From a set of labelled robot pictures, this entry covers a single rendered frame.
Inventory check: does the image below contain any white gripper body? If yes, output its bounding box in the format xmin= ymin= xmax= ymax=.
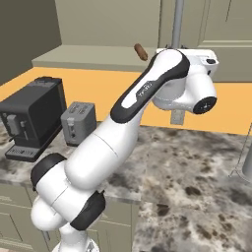
xmin=156 ymin=47 xmax=218 ymax=60

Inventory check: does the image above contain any pale green panelled cabinet door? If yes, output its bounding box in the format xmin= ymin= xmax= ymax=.
xmin=158 ymin=0 xmax=252 ymax=84

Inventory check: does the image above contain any pale green base cabinet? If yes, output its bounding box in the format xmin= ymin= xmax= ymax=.
xmin=0 ymin=181 xmax=141 ymax=252

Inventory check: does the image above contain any brown wooden cylinder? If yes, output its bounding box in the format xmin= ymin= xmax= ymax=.
xmin=133 ymin=42 xmax=149 ymax=62

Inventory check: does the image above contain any grey toaster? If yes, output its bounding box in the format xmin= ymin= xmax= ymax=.
xmin=60 ymin=100 xmax=98 ymax=148

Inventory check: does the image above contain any black coffee machine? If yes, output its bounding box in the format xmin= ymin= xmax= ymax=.
xmin=0 ymin=76 xmax=68 ymax=163

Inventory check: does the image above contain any grey cabinet bar handle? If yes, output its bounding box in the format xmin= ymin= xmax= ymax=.
xmin=171 ymin=0 xmax=185 ymax=49

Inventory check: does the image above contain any pale green wall cabinet door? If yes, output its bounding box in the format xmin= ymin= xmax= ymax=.
xmin=53 ymin=0 xmax=162 ymax=47

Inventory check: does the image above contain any pale grey wall outlet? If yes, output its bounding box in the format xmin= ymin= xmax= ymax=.
xmin=169 ymin=108 xmax=185 ymax=126

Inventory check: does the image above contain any grey wire stand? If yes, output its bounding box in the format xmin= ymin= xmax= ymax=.
xmin=228 ymin=122 xmax=252 ymax=180

